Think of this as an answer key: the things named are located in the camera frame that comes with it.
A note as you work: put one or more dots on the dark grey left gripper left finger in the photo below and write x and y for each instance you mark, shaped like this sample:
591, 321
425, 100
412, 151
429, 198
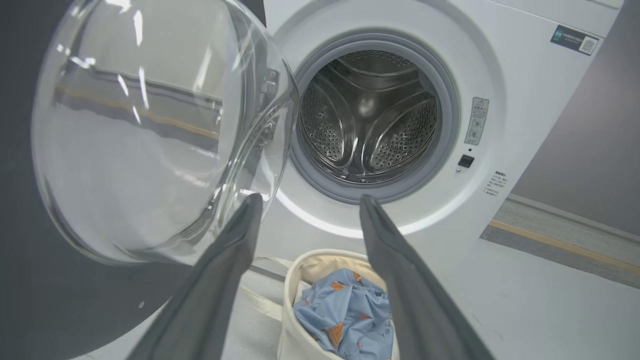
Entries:
220, 280

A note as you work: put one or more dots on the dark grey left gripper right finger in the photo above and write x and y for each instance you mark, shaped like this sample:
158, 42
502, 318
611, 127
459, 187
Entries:
420, 310

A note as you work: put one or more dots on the light blue printed garment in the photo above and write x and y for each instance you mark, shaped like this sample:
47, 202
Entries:
345, 305

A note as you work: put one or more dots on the dark grey glass washer door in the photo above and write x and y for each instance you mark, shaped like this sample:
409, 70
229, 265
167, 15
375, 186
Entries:
125, 150

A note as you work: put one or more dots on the cream canvas laundry basket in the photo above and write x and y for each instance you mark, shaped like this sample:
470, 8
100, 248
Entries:
295, 345

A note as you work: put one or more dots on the black door lock socket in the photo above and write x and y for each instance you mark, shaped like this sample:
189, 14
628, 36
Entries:
466, 161

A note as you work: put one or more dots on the grey rubber door gasket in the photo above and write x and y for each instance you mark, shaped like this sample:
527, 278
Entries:
449, 125

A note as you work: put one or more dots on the white washing machine body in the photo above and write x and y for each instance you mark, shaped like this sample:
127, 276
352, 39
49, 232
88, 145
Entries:
500, 60

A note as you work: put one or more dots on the small printed text label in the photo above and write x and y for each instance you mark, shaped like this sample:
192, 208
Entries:
495, 182

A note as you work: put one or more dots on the stainless steel washer drum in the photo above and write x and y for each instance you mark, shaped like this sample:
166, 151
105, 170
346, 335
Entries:
370, 125

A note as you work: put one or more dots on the grey warning sticker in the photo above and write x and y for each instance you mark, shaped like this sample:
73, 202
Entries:
476, 121

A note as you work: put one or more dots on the dark energy label sticker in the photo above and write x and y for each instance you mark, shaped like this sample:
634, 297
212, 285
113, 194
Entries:
574, 40

